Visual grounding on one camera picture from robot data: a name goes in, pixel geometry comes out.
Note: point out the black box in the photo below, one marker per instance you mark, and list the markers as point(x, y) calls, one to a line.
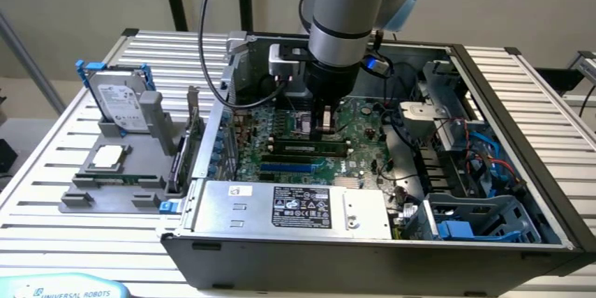
point(6, 155)

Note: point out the silver chipset heatsink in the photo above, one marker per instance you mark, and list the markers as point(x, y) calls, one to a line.
point(348, 183)

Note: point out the silver power supply unit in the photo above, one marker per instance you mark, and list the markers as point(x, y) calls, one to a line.
point(260, 209)

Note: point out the graphics card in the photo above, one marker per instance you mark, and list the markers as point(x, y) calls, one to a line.
point(185, 144)

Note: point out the green motherboard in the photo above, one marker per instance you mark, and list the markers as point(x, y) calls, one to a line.
point(362, 158)

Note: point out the metal drive cage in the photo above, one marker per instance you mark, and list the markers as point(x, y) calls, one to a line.
point(441, 113)

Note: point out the blue case latch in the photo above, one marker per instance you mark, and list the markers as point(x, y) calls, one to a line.
point(169, 206)

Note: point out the green RAM stick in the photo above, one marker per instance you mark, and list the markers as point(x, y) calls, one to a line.
point(309, 148)
point(118, 179)

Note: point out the black monitor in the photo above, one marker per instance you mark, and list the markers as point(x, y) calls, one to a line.
point(558, 80)

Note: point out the silver CPU chip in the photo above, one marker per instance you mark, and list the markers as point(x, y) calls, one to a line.
point(108, 156)

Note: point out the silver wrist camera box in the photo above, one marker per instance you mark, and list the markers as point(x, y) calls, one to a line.
point(284, 62)

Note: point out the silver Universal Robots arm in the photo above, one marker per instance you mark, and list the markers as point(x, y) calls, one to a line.
point(341, 15)

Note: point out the silver hard disk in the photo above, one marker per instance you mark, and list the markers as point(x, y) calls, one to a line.
point(118, 100)

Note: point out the hard drive in blue bracket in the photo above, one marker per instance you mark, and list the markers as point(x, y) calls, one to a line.
point(94, 67)

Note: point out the grey parts rack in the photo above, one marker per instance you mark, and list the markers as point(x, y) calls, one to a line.
point(116, 191)

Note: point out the blue expansion slot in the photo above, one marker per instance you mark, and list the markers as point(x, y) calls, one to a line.
point(285, 167)

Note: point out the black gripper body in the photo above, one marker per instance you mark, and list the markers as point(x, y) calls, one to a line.
point(330, 81)

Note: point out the grey blue disk bay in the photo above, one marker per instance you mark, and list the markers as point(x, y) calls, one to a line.
point(484, 219)

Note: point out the black open PC case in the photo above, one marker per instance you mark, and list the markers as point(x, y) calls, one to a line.
point(353, 263)

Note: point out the grey metal frame leg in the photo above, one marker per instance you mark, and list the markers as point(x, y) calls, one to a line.
point(28, 60)

